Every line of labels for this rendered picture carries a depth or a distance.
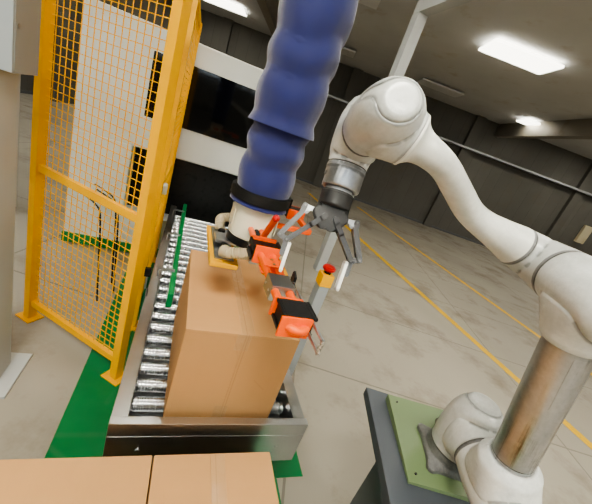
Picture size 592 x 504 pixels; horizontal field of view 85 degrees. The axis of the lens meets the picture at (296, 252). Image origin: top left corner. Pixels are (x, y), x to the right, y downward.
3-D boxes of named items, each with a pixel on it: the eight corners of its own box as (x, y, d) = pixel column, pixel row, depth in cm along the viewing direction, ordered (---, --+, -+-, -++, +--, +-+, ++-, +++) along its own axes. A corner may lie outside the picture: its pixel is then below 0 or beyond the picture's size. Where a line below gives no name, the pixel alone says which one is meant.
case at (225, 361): (174, 317, 167) (191, 248, 153) (248, 325, 181) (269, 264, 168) (162, 418, 115) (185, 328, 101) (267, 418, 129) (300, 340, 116)
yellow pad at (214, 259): (205, 228, 138) (208, 218, 136) (228, 233, 142) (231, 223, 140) (208, 266, 109) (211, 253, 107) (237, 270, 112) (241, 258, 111)
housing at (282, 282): (261, 285, 87) (266, 271, 85) (284, 289, 89) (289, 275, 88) (266, 300, 81) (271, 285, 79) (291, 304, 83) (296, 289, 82)
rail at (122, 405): (167, 223, 311) (171, 204, 304) (173, 224, 313) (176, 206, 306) (101, 458, 110) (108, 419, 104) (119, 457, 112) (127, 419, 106)
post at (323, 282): (264, 404, 205) (319, 268, 171) (274, 404, 207) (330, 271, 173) (266, 413, 199) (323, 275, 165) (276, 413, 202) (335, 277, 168)
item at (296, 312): (267, 312, 75) (274, 294, 74) (296, 316, 78) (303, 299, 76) (275, 336, 68) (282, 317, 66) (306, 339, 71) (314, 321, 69)
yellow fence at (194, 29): (147, 255, 323) (192, 21, 252) (158, 257, 327) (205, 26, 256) (122, 330, 222) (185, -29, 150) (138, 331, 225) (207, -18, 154)
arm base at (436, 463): (458, 430, 125) (465, 421, 123) (480, 490, 105) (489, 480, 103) (413, 415, 125) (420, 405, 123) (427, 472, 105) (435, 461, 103)
